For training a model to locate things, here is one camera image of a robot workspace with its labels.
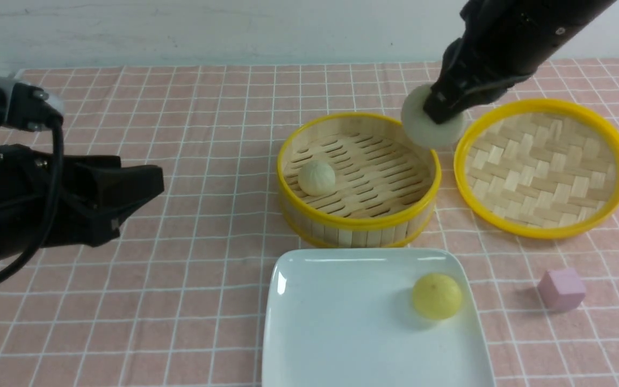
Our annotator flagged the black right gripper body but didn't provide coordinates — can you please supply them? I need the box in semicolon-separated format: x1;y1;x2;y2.
438;0;563;103

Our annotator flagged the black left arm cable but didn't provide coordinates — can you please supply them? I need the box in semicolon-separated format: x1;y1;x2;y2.
0;116;66;299

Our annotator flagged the pink checkered tablecloth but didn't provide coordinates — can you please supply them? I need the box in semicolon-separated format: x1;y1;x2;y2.
0;59;619;386

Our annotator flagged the bamboo steamer basket yellow rim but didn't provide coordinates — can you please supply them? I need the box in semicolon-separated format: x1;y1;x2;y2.
277;112;442;248

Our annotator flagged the woven bamboo steamer lid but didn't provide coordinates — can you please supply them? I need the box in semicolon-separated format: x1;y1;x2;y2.
454;99;619;239

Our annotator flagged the pink cube block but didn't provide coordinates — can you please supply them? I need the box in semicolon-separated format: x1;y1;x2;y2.
536;268;586;312

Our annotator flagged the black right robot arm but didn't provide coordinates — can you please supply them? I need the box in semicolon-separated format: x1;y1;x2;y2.
423;1;613;124

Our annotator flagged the white square plate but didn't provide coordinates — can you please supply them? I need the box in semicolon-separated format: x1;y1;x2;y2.
261;248;496;386

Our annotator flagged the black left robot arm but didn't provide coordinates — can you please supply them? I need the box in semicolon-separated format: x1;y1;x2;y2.
0;76;164;260

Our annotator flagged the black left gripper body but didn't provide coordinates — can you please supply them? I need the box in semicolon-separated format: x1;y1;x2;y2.
0;144;121;260

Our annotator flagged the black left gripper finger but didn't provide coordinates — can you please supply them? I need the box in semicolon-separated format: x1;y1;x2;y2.
76;165;164;207
70;199;148;247

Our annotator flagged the white steamed bun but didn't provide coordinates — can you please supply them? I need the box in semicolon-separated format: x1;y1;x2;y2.
400;83;467;148
298;161;336;196

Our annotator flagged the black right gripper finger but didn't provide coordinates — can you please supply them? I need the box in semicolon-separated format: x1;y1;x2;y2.
438;81;509;124
423;75;458;121

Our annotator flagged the yellow steamed bun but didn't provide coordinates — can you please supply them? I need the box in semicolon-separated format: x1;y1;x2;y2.
411;273;463;320

